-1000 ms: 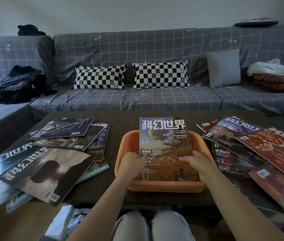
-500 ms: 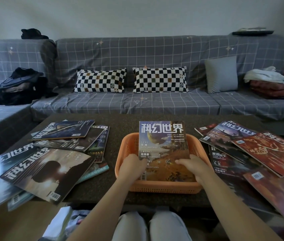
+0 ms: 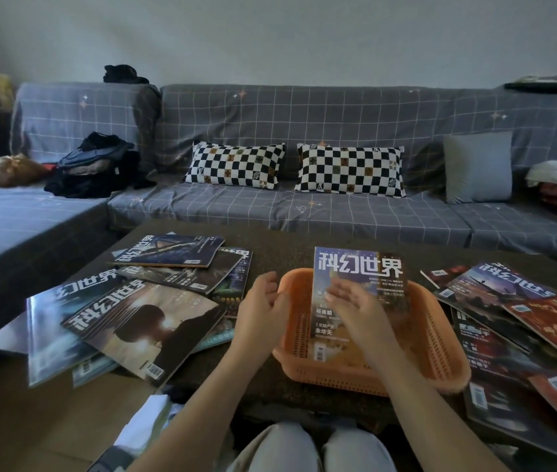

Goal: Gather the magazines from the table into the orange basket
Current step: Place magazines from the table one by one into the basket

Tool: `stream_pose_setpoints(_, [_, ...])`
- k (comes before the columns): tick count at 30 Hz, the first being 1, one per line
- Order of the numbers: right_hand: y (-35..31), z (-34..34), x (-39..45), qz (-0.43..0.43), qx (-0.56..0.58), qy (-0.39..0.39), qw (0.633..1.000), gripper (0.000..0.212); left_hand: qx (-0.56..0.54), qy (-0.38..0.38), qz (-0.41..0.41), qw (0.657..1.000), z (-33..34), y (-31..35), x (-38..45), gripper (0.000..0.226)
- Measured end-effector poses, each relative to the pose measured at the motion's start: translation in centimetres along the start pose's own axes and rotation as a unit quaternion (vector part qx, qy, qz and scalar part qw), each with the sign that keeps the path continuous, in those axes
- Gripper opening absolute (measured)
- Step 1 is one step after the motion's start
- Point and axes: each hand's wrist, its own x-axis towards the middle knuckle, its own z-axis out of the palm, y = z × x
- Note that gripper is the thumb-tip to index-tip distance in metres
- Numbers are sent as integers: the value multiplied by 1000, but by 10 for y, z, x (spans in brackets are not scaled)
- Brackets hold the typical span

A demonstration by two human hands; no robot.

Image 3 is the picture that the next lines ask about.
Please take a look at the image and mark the pile of magazines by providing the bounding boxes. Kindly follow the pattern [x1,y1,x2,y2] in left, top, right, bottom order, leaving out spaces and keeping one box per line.
[419,262,557,467]

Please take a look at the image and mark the dark speckled table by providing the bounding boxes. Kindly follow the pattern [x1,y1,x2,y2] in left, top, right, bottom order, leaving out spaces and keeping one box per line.
[0,220,557,472]

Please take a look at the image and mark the person's right hand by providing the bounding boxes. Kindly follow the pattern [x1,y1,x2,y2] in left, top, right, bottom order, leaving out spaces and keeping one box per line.
[324,275,407,374]

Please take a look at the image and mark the orange plastic basket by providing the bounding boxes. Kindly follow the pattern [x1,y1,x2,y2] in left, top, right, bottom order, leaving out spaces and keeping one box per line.
[272,267,472,398]

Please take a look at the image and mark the black crumpled garment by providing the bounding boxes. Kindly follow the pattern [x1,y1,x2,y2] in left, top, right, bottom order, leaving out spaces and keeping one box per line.
[103,64,151,85]

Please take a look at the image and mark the dark silhouette sun magazine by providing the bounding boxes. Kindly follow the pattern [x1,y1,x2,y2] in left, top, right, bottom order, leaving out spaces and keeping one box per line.
[60,279,228,389]

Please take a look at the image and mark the blue pyramid cover magazine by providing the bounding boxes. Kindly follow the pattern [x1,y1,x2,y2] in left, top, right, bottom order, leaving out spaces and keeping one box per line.
[111,234,226,269]

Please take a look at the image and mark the black flat tray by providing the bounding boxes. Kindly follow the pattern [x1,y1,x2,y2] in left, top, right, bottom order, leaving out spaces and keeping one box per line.
[503,81,557,93]

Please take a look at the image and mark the black white checkered pillow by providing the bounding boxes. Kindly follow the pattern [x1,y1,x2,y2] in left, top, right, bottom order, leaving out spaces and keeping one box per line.
[294,143,407,199]
[183,141,287,191]

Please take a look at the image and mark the person's left forearm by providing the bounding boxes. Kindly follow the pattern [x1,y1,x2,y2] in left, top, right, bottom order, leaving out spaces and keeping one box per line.
[126,346,269,472]

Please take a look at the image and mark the person's right forearm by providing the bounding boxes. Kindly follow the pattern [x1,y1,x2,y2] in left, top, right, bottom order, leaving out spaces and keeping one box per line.
[372,348,513,472]

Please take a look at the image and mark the plain grey cushion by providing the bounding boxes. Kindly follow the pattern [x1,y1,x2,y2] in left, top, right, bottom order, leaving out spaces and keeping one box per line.
[443,130,514,205]

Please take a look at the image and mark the grey checked covered sofa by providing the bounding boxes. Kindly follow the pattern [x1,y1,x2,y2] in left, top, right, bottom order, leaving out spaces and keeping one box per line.
[0,82,557,379]

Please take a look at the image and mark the brown tied plastic bag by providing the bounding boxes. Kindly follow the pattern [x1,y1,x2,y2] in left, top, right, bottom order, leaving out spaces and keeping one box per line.
[0,153,49,188]

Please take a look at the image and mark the heap of dark clothes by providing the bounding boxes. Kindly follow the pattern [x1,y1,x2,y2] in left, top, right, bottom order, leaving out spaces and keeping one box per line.
[43,131,157,200]

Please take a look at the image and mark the person's light trousers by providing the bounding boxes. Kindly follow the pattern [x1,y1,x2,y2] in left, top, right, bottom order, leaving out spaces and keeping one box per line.
[227,421,397,472]

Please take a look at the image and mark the white tissue pack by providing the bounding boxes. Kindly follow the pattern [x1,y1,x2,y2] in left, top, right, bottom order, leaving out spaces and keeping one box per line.
[113,393,174,458]

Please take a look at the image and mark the orange desert cover magazine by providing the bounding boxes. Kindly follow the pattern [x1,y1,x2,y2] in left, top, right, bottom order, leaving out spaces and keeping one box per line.
[309,246,410,369]

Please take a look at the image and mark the grey brown figures magazine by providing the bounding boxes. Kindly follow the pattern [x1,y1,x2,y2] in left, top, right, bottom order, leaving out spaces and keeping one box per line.
[116,248,245,296]

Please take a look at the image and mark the green purple forest magazine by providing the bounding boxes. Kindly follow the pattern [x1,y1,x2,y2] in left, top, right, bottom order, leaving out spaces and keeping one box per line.
[208,247,254,321]

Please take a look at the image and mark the person's left hand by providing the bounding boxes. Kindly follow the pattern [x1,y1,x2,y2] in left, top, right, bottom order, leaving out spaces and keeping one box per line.
[231,271,292,367]

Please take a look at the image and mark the yellow packet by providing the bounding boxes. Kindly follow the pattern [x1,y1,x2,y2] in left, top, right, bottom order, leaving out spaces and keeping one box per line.
[0,73,16,111]

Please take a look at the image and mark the blue vortex cover magazine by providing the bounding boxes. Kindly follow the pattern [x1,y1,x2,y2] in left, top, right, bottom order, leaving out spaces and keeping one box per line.
[25,272,130,389]

